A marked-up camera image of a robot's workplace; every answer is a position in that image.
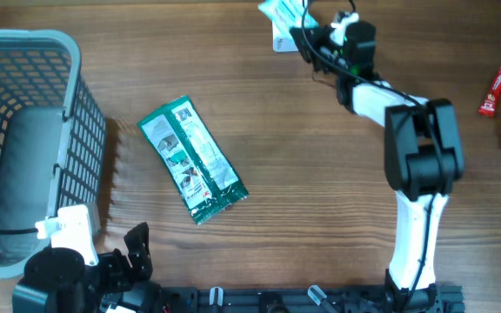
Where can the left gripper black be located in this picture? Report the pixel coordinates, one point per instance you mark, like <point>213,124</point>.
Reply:
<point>122,279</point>

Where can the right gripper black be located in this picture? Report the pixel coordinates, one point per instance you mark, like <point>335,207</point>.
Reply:
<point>318,35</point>

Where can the teal wet wipes pack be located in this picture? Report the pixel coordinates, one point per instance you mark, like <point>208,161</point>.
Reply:
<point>287,14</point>

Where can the green 3M gloves package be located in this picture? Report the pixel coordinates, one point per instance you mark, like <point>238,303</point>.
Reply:
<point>204,177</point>

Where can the red Nescafe stick sachet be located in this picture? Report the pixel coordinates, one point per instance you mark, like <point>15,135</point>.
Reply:
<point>490,104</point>

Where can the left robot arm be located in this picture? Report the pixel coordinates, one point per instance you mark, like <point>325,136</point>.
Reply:
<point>57,280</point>

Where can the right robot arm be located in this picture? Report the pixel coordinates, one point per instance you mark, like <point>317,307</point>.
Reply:
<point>423,158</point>

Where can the white barcode scanner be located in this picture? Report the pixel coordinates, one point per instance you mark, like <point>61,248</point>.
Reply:
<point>281,43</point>

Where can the grey plastic shopping basket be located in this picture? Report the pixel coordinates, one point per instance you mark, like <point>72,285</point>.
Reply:
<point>52,138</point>

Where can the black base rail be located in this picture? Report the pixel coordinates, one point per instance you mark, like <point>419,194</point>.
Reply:
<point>276,300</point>

